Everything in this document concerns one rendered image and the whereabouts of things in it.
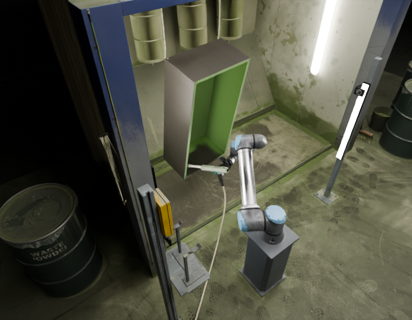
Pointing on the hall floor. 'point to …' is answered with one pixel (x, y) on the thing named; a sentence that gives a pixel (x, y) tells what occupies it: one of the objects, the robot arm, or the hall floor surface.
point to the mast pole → (355, 126)
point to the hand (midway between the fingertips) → (217, 172)
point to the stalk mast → (157, 247)
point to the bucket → (379, 122)
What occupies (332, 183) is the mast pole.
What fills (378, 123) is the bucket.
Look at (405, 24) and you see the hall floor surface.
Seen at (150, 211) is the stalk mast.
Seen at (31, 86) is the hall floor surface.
